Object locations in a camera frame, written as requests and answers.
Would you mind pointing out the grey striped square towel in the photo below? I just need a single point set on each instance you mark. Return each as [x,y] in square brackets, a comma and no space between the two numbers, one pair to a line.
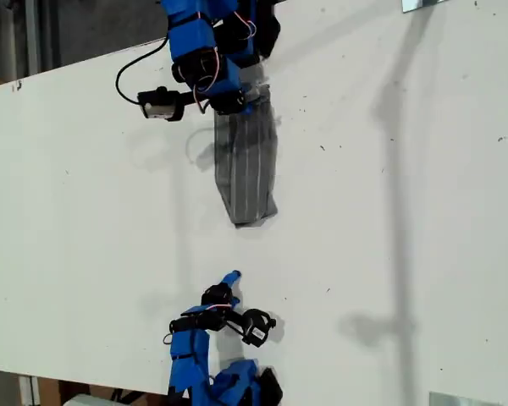
[247,169]

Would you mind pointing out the white box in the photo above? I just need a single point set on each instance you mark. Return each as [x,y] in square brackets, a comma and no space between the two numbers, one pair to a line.
[89,400]

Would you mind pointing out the white table leg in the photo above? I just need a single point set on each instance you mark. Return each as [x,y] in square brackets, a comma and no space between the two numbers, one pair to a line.
[29,390]

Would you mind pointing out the black camera stalk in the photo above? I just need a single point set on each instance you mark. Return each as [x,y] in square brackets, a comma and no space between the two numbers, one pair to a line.
[194,98]
[236,322]

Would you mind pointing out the black camera box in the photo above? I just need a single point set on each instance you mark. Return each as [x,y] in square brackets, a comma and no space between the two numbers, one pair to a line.
[257,327]
[158,105]

